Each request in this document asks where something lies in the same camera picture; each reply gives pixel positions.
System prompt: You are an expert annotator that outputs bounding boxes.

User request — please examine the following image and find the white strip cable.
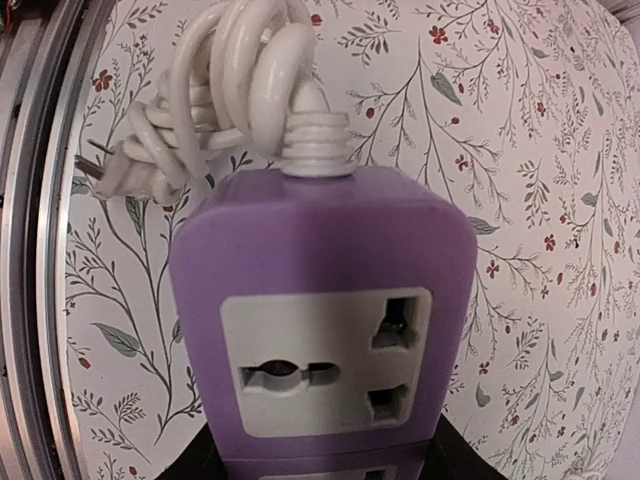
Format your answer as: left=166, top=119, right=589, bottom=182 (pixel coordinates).
left=74, top=0, right=354, bottom=206

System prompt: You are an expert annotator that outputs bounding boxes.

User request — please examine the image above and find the floral table mat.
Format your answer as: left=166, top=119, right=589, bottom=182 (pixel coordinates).
left=62, top=1, right=639, bottom=479

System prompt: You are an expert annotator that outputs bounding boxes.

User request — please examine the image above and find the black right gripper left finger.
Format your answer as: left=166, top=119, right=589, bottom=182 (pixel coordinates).
left=156, top=422, right=228, bottom=480

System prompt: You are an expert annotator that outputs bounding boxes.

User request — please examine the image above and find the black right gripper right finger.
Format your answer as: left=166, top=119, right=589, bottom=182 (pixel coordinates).
left=429, top=415, right=505, bottom=480

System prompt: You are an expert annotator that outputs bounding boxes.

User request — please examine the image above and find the purple power strip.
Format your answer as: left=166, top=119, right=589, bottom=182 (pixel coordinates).
left=170, top=167, right=477, bottom=479

